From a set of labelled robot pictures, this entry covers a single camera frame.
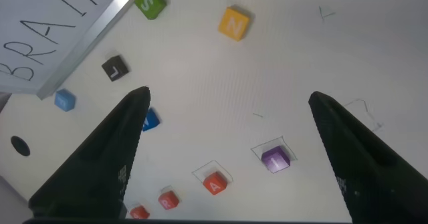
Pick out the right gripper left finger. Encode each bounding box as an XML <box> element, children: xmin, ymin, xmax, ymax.
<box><xmin>28</xmin><ymin>86</ymin><xmax>152</xmax><ymax>220</ymax></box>

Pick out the yellow letter N block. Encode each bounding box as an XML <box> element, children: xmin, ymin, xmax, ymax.
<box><xmin>218</xmin><ymin>5</ymin><xmax>251</xmax><ymax>42</ymax></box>

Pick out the black round table grommet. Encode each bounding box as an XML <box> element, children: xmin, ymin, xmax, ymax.
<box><xmin>10</xmin><ymin>136</ymin><xmax>31</xmax><ymax>157</ymax></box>

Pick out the orange letter A block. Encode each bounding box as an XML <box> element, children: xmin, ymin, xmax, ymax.
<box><xmin>203</xmin><ymin>171</ymin><xmax>229</xmax><ymax>196</ymax></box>

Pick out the orange letter B block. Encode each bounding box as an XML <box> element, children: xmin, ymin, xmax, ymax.
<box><xmin>129</xmin><ymin>205</ymin><xmax>150</xmax><ymax>220</ymax></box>

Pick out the green letter S block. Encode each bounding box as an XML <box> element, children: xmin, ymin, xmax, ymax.
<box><xmin>134</xmin><ymin>0</ymin><xmax>167</xmax><ymax>21</ymax></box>

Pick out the purple letter I block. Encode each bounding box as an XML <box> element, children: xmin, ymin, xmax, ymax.
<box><xmin>261</xmin><ymin>145</ymin><xmax>291</xmax><ymax>174</ymax></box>

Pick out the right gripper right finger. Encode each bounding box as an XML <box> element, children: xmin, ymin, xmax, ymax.
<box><xmin>308</xmin><ymin>90</ymin><xmax>428</xmax><ymax>224</ymax></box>

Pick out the orange letter R block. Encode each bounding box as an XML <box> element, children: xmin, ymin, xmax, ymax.
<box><xmin>158</xmin><ymin>190</ymin><xmax>181</xmax><ymax>211</ymax></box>

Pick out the black letter L block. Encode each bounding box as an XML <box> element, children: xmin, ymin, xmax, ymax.
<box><xmin>101</xmin><ymin>54</ymin><xmax>130</xmax><ymax>82</ymax></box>

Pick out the blue letter W block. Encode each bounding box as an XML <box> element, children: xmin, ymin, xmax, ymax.
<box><xmin>142</xmin><ymin>107</ymin><xmax>162</xmax><ymax>132</ymax></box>

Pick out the light blue letter block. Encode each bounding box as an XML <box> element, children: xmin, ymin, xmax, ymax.
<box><xmin>54</xmin><ymin>88</ymin><xmax>76</xmax><ymax>112</ymax></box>

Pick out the white board reading BRAIN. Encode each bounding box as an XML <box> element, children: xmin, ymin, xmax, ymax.
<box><xmin>0</xmin><ymin>0</ymin><xmax>146</xmax><ymax>101</ymax></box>

